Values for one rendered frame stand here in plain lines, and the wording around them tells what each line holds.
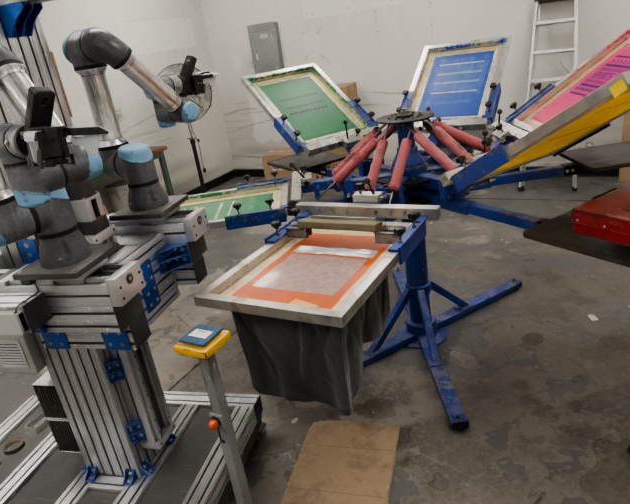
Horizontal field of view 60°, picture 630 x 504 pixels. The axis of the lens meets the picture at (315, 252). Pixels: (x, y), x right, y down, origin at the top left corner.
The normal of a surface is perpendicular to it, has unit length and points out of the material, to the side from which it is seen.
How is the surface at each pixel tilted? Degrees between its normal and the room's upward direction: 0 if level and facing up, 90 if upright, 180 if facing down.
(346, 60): 90
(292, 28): 90
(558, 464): 0
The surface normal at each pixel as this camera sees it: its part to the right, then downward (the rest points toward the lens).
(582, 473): -0.15, -0.91
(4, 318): -0.24, 0.40
